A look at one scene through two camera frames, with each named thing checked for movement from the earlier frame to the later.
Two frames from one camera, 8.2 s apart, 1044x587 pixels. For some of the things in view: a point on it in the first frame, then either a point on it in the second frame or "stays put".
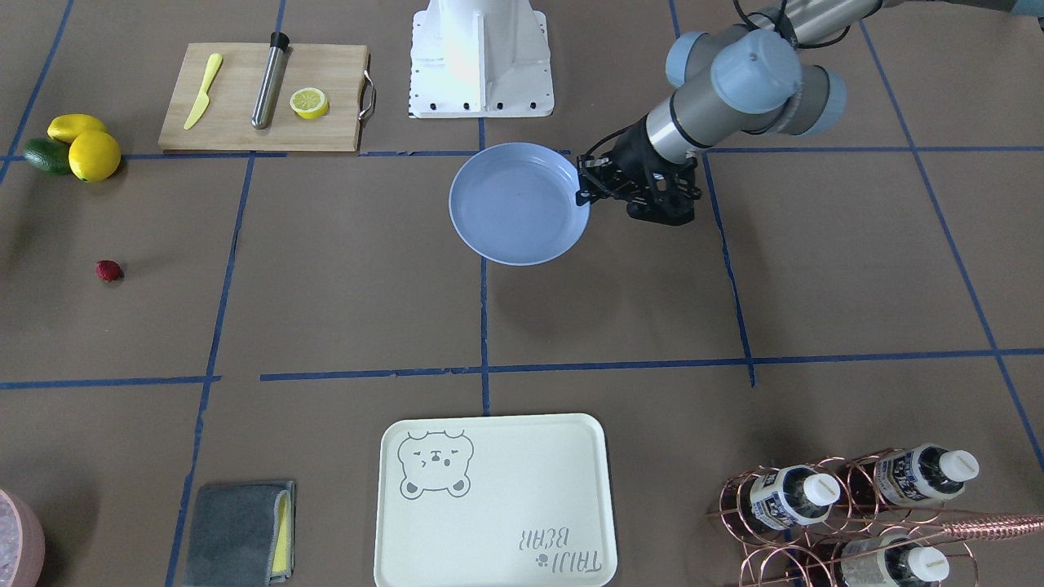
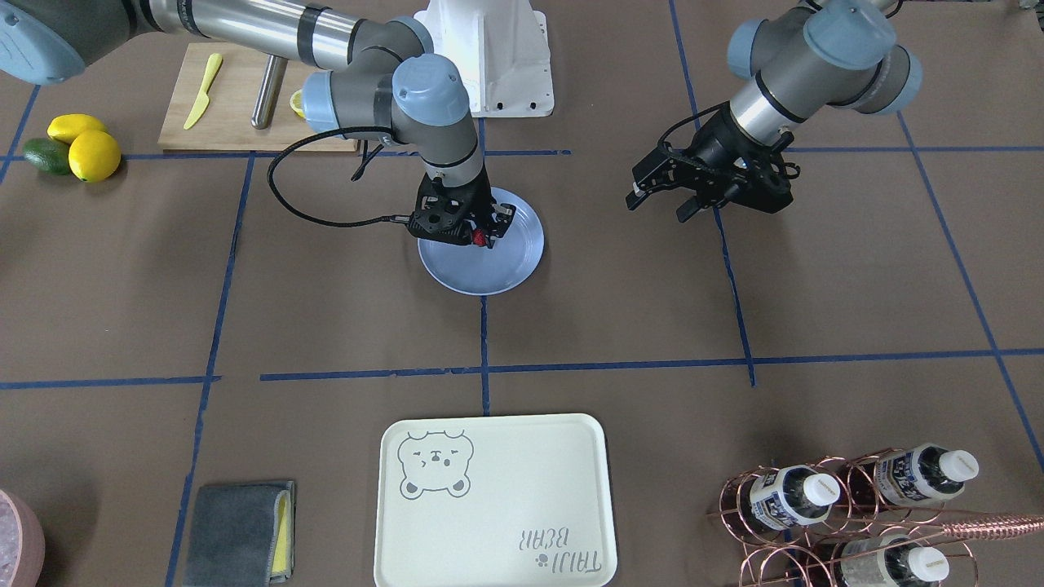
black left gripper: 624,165 to 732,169
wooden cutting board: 225,125 stays put
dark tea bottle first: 785,498 stays put
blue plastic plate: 516,204 to 475,270
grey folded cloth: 242,535 stays put
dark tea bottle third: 890,561 stays put
